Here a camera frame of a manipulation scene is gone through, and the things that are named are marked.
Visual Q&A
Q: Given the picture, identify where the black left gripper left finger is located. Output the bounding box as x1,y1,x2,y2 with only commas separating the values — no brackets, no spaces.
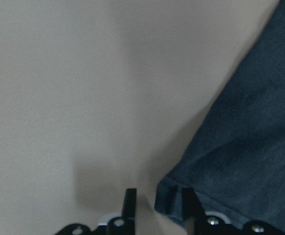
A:
56,188,137,235

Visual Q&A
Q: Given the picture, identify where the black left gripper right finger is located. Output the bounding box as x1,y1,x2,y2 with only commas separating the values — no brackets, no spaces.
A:
182,188,284,235

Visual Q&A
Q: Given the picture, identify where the black printed t-shirt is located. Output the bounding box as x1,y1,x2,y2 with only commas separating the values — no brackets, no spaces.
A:
154,0,285,233

